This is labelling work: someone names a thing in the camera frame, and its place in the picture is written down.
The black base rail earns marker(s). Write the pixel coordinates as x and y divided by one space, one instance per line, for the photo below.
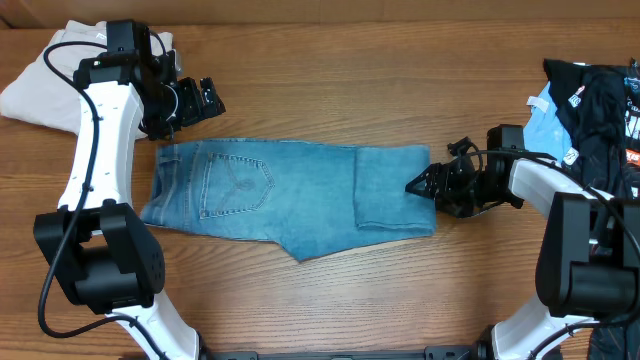
340 355

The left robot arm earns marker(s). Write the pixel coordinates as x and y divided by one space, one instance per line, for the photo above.
99 251

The blue denim jeans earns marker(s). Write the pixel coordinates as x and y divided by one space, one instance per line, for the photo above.
312 199

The folded beige trousers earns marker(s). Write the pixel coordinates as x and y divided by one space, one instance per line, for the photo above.
40 97

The black printed t-shirt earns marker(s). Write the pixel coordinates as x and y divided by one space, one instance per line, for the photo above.
593 104

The light blue garment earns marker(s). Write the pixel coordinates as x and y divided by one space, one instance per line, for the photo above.
544 132

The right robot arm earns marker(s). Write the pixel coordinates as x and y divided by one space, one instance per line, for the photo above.
587 272

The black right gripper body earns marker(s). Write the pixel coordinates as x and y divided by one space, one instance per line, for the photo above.
461 193

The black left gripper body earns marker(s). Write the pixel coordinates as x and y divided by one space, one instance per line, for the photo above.
182 106

